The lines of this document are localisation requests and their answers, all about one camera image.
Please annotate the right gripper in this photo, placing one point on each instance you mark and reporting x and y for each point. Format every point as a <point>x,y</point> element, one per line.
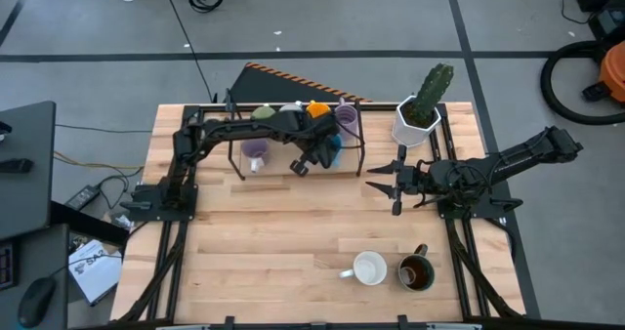
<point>417,182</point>

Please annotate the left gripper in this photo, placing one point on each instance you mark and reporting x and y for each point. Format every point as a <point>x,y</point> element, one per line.
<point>317,147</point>

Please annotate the green cactus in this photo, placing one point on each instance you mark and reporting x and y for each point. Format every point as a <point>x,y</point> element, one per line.
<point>434,88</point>

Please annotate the lilac ribbed mug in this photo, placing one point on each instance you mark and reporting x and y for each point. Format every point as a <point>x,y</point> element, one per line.
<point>347,120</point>

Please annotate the dark desk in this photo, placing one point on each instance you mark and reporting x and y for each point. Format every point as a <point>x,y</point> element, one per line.
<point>44,252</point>

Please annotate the light blue mug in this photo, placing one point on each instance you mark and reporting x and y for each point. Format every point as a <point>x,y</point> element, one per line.
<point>337,149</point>

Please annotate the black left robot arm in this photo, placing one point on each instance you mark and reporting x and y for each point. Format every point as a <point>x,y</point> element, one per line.
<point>244,127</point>

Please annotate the black ramp orange stripes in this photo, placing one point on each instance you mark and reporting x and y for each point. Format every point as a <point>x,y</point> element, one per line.
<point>273,86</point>

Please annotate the green and white mug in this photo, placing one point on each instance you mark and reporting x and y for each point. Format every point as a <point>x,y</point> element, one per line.
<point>263,111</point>

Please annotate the black handheld device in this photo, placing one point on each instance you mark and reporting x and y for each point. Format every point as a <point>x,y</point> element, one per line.
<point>17,165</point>

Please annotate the white printed booklet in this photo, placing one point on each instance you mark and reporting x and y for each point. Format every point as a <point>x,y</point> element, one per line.
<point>97,276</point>

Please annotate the black computer mouse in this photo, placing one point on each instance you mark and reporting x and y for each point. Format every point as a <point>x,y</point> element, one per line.
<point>36,303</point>

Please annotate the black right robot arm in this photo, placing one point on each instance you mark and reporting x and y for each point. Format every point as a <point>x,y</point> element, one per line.
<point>527,154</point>

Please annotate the grey desk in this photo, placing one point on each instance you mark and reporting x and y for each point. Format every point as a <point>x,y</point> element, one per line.
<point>24,198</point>

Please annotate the black frame wooden shelf rack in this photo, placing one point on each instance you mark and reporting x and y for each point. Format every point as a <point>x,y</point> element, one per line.
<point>278,164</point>

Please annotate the black equipment cases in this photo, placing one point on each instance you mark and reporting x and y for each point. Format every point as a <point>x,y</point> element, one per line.
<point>605,8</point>

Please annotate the blue speckled mug brown inside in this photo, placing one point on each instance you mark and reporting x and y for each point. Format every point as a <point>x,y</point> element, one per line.
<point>416,273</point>

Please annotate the yellow mug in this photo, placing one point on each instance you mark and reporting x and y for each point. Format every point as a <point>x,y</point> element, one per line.
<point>318,109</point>

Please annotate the orange vacuum cleaner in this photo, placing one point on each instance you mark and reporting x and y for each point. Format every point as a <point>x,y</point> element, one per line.
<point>615,71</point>

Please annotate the black power brick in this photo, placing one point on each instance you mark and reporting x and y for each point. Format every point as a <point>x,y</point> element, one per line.
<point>82,198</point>

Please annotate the white faceted planter pot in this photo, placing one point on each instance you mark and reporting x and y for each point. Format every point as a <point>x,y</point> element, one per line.
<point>405,132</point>

